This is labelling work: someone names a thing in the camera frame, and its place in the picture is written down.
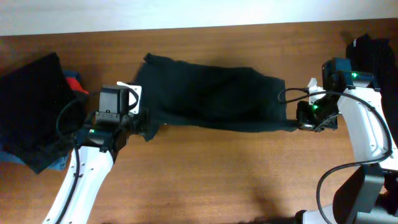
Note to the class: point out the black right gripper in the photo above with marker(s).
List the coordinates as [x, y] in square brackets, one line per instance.
[302, 116]

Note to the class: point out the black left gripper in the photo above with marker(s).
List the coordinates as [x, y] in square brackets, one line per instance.
[143, 120]

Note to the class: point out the dark green t-shirt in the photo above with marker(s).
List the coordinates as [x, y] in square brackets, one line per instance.
[239, 99]

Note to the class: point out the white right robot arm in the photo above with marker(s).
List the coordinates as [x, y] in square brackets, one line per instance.
[370, 193]

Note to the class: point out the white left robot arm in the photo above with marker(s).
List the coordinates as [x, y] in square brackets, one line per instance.
[95, 149]

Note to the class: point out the red garment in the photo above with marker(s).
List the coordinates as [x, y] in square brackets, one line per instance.
[75, 85]

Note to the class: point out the black garment at right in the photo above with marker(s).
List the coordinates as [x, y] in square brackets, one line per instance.
[376, 56]

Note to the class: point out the folded black garment stack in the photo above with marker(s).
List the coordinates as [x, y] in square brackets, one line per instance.
[39, 112]

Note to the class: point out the blue garment under stack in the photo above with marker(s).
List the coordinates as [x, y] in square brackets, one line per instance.
[59, 164]

